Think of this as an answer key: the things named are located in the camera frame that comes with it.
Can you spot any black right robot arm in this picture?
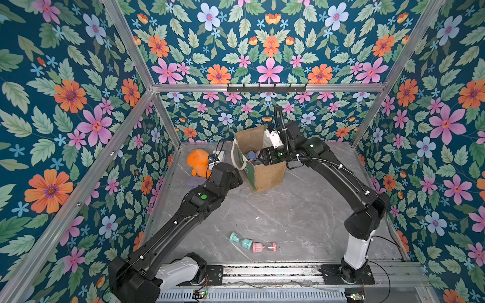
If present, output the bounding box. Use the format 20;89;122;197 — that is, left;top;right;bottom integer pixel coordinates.
260;122;390;284

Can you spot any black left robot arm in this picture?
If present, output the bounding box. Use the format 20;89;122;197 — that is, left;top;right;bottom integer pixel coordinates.
109;162;243;302

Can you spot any teal hourglass front left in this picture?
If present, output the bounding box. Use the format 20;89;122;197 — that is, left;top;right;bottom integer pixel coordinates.
229;232;254;250

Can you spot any pink hourglass front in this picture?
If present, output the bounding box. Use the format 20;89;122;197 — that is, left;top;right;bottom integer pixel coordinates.
252;242;277;253

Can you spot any white rectangular box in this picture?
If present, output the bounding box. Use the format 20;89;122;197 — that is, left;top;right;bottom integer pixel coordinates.
212;150;225;162

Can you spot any orange plush toy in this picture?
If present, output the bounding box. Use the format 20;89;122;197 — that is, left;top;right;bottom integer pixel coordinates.
186;149;211;178

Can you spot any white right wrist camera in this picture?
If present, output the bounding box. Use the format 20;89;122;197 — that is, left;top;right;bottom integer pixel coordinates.
265;130;284;149

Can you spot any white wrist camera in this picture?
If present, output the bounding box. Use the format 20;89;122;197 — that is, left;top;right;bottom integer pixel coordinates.
208;151;224;170
265;130;284;149

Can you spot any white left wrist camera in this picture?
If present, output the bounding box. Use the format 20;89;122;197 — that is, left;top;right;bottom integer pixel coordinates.
208;151;224;170

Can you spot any black hook rail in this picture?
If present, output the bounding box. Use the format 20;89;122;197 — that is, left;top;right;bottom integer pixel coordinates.
226;83;307;94

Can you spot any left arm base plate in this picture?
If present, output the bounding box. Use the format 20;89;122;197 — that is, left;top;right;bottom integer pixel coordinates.
206;265;224;286

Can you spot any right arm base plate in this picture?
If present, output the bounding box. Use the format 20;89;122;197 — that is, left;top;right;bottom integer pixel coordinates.
319;260;375;285

